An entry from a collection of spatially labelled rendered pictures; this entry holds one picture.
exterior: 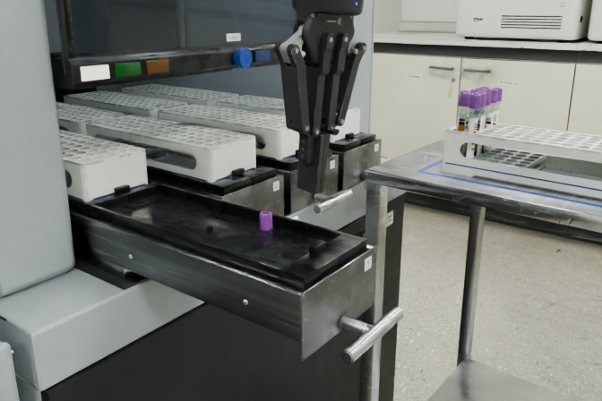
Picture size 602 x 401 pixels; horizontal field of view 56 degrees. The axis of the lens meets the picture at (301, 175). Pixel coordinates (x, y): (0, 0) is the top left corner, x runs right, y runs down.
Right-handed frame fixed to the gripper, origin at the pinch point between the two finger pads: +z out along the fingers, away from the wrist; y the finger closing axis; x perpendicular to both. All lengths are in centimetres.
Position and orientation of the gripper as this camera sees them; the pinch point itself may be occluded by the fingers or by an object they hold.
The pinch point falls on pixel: (313, 161)
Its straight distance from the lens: 65.4
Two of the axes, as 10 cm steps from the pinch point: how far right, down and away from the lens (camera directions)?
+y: -6.7, 1.8, -7.2
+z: -0.8, 9.4, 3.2
